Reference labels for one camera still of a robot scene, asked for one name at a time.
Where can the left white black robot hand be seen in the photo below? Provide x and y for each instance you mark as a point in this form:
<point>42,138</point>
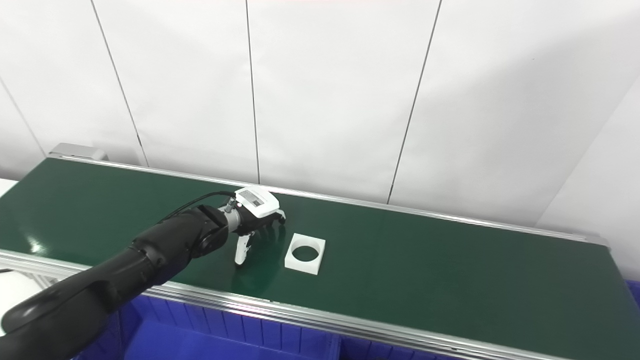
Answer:
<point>257,200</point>

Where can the white square part round hole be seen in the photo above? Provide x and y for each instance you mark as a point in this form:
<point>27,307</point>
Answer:
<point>320,260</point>

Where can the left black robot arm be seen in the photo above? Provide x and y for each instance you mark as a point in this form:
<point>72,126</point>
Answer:
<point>125,270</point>

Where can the blue bin holding white parts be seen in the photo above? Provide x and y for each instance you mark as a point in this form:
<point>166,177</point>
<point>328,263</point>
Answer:
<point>200,340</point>

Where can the grey conveyor motor housing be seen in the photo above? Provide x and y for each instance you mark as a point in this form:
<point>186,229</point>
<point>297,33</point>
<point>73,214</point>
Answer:
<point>75,151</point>

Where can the blue bin holding black parts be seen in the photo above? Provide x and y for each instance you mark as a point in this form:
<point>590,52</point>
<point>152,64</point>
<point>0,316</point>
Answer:
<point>380,352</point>

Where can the empty blue plastic bin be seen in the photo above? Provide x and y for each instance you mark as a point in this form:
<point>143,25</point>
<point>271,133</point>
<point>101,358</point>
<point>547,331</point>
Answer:
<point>634,292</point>

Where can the green conveyor belt aluminium frame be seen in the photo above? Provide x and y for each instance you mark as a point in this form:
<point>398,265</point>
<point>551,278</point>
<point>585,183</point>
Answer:
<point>425,270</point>

